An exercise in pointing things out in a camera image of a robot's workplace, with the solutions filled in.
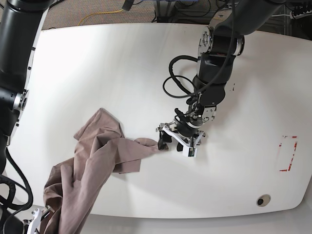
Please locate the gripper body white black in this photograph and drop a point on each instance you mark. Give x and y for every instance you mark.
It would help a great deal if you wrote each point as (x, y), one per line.
(185, 133)
(32, 226)

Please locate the mauve brown T-shirt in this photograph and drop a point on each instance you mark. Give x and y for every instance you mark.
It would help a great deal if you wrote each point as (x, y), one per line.
(73, 185)

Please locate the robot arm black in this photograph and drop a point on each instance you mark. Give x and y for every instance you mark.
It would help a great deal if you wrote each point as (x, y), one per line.
(218, 47)
(20, 27)

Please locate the red tape rectangle marker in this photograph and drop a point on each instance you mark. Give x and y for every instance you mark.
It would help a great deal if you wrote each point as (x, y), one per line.
(286, 153)

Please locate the white power strip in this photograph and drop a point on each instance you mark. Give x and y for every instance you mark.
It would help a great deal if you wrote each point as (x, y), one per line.
(301, 12)

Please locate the right table cable grommet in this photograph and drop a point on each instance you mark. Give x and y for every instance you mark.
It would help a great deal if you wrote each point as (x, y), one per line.
(263, 200)

